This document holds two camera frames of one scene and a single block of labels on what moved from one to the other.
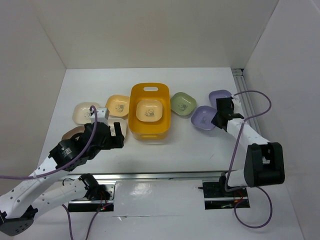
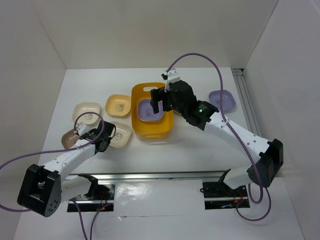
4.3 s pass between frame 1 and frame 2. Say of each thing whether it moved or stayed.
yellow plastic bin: stayed
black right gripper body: moved
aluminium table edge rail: stayed
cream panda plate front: moved
